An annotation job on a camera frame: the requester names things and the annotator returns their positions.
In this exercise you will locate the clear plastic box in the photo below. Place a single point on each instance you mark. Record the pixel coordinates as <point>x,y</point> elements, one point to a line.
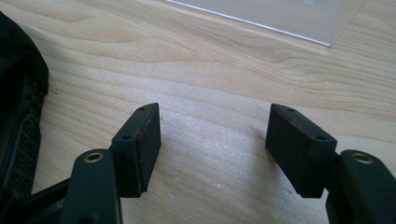
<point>280,15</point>

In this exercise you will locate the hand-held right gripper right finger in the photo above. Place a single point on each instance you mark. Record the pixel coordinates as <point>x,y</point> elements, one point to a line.
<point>295,152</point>

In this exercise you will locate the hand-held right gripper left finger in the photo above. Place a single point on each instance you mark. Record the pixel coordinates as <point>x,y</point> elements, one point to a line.
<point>141,155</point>

